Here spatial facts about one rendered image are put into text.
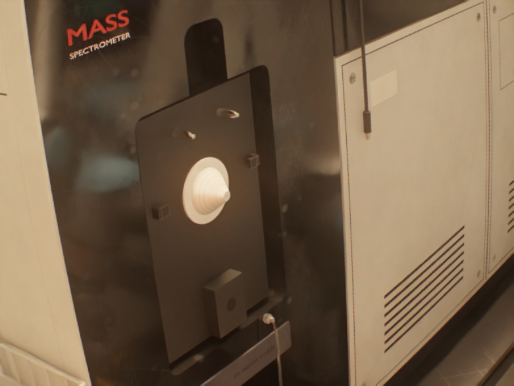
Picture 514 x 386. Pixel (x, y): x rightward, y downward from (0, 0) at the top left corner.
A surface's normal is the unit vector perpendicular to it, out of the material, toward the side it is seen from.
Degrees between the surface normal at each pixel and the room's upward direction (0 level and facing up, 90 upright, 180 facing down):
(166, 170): 90
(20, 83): 90
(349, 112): 90
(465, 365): 0
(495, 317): 0
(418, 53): 90
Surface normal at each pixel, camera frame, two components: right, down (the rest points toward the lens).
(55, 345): -0.61, 0.37
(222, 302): 0.79, 0.18
